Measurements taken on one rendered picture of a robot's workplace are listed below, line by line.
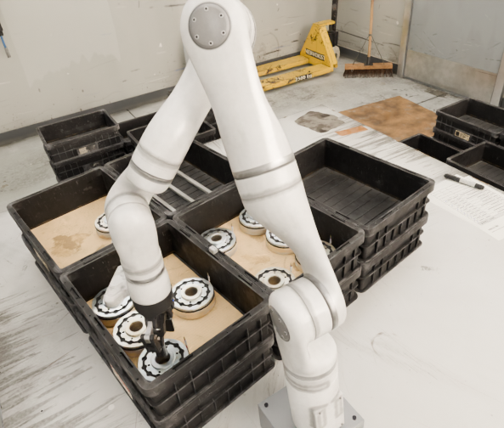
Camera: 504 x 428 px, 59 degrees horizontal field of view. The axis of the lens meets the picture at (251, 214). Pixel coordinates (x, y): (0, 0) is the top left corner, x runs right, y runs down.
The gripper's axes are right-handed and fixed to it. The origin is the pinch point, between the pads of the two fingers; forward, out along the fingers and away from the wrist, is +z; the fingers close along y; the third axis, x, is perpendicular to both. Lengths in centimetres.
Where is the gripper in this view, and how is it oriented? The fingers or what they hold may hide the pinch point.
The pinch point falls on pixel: (165, 337)
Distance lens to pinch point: 94.8
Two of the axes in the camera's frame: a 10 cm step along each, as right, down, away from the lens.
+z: 0.7, 8.0, 6.0
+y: 1.0, -6.1, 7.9
